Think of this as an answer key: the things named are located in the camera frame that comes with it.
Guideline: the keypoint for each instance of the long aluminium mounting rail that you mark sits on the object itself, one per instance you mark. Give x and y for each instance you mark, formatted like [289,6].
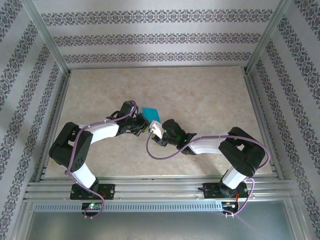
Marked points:
[160,190]

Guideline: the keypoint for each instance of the right aluminium frame post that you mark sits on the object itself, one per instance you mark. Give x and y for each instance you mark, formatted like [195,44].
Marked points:
[268,37]

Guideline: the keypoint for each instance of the grey metal sheet panel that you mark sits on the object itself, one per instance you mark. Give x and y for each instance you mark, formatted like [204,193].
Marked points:
[160,225]

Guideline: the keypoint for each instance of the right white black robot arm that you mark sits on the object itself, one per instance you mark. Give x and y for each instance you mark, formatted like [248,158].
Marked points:
[240,152]

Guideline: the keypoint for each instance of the blue paper sheet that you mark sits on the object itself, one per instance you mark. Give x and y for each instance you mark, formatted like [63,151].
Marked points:
[152,113]

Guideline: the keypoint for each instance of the aluminium frame post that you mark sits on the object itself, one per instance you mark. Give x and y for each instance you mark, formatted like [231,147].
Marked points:
[48,37]
[268,37]

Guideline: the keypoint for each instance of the aluminium side rail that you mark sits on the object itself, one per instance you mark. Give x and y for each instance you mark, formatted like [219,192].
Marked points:
[263,125]
[53,125]

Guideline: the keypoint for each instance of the right aluminium side rail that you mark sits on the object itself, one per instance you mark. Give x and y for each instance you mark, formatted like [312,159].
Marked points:
[263,125]

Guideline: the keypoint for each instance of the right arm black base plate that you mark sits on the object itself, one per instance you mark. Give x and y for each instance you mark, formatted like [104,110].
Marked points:
[210,191]

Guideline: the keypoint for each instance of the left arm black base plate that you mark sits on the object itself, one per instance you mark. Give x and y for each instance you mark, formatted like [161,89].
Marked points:
[110,191]

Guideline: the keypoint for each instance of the left aluminium side rail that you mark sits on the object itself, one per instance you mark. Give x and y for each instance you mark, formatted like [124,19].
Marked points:
[53,125]

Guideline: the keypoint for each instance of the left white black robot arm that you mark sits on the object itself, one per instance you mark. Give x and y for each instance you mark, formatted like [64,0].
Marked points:
[105,132]

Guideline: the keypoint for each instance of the left aluminium frame post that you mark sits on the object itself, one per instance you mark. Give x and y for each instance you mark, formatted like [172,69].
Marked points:
[48,37]

